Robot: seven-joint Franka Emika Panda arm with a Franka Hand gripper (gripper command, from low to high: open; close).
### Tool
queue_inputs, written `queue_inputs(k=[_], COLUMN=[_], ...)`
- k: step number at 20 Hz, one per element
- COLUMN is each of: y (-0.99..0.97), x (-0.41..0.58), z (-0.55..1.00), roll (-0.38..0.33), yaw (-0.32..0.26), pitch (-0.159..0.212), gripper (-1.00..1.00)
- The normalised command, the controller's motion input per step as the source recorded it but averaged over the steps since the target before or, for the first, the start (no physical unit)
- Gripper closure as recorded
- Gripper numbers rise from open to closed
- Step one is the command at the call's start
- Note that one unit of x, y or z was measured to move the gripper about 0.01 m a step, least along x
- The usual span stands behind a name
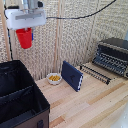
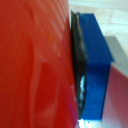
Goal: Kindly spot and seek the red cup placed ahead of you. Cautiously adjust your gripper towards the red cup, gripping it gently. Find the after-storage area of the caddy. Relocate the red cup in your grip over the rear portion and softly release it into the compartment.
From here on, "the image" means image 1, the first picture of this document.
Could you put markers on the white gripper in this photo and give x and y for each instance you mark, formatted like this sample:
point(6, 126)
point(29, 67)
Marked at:
point(25, 18)

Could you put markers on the red plastic cup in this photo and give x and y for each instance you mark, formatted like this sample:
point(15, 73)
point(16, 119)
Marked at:
point(24, 37)

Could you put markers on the black fabric storage box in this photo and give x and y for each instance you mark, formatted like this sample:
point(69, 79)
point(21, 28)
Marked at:
point(19, 96)

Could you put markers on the woven beige folding screen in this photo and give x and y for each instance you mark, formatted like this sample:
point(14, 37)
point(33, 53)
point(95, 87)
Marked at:
point(66, 36)

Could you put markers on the white bowl with yellow food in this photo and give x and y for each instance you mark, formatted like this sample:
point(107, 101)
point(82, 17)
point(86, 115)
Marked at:
point(54, 78)

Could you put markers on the blue tablet box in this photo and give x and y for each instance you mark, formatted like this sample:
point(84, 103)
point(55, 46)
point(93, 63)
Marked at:
point(71, 75)

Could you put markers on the black toaster oven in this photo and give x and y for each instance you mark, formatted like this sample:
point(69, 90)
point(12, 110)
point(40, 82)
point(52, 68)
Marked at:
point(112, 56)

